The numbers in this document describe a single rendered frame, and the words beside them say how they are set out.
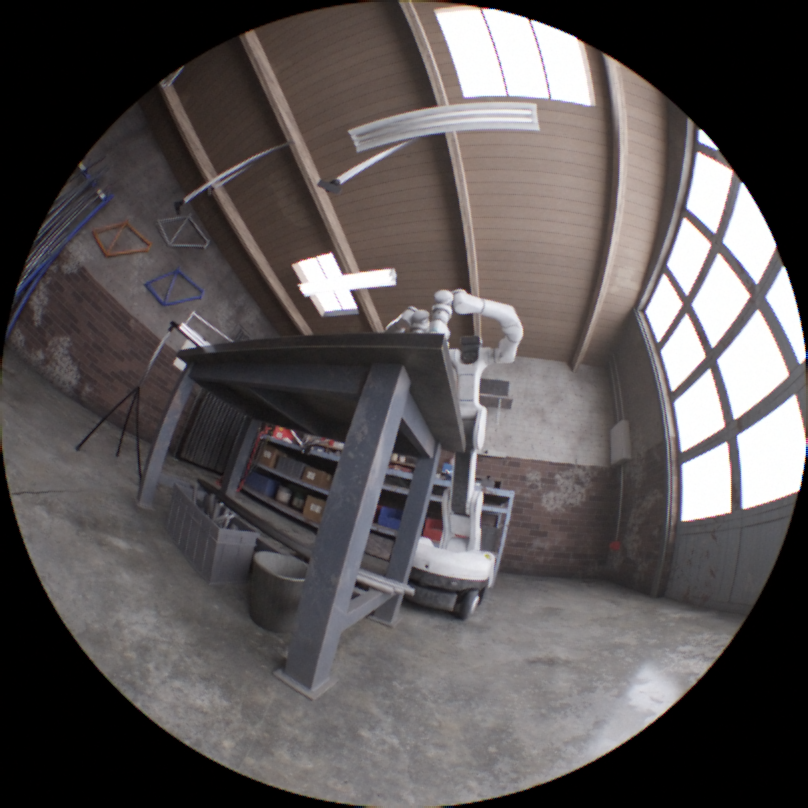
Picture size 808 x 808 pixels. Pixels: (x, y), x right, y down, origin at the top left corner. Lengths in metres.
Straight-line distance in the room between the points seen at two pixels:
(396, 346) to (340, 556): 0.44
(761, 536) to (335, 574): 2.02
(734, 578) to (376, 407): 2.15
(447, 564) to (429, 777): 0.95
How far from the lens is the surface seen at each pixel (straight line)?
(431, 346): 0.52
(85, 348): 3.96
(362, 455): 0.52
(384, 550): 2.32
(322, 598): 0.57
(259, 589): 0.84
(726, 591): 2.11
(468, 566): 1.27
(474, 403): 1.41
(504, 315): 1.08
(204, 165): 4.02
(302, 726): 0.66
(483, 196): 2.56
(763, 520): 1.95
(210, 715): 0.64
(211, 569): 1.04
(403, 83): 2.66
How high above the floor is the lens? 0.54
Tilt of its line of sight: 22 degrees up
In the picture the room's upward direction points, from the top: 16 degrees clockwise
